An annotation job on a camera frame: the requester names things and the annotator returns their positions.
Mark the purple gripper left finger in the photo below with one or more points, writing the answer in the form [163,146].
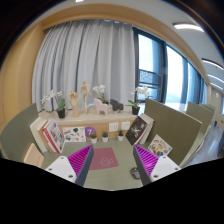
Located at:
[73,168]

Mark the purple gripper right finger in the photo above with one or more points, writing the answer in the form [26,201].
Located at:
[152,167]

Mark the grey computer mouse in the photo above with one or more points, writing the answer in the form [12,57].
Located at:
[135,173]

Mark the pink mouse pad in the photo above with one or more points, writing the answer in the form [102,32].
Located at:
[103,158]

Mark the colourful sticker card right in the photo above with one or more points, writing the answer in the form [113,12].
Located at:
[159,147]

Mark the sticker sheet card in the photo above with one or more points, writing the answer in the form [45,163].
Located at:
[74,134]

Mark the small potted plant left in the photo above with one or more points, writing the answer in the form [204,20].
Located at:
[93,138]

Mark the small potted plant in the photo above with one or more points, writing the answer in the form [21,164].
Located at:
[93,138]
[120,135]
[105,137]

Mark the purple round number sign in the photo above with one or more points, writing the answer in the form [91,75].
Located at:
[89,130]

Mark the wooden block left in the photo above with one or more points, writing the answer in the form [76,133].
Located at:
[33,156]

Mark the red white book stack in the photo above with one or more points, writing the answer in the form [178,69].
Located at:
[47,135]

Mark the black cover book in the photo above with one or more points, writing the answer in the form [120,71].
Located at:
[136,130]

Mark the small potted plant middle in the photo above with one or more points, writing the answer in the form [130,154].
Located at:
[105,137]

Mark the small potted plant right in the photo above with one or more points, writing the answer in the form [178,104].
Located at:
[120,135]

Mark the olive desk partition right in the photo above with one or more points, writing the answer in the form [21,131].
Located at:
[177,129]

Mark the olive desk partition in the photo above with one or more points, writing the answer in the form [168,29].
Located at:
[16,135]
[177,129]

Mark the wooden display shelf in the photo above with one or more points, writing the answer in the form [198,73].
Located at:
[99,121]

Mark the olive desk partition left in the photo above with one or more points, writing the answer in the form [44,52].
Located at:
[16,135]

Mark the left white orchid pot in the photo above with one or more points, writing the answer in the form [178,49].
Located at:
[60,102]

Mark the white orchid pot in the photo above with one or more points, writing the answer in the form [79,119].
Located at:
[60,102]
[134,104]

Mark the pink horse figurine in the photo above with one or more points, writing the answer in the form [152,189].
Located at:
[100,106]

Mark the dark horse figurine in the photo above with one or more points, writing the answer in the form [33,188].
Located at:
[116,106]

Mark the wooden hand model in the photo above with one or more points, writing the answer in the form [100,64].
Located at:
[73,100]

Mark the right white orchid pot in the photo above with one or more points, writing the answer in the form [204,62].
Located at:
[134,104]

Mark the wooden mannequin figure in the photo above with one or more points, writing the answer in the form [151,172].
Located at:
[85,91]

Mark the middle white orchid plant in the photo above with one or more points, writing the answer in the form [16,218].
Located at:
[100,90]

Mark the grey window curtain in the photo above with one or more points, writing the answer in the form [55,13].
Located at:
[96,51]

